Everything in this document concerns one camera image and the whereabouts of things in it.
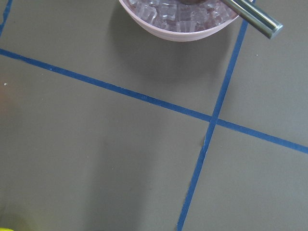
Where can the metal ice scoop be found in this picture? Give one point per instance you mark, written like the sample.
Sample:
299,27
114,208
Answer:
260,20

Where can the yellow lemon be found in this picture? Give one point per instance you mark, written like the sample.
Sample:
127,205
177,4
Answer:
5,229

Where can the pink bowl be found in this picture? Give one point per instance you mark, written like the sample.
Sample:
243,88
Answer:
170,35

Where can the clear ice cubes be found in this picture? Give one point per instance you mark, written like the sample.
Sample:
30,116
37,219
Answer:
182,16

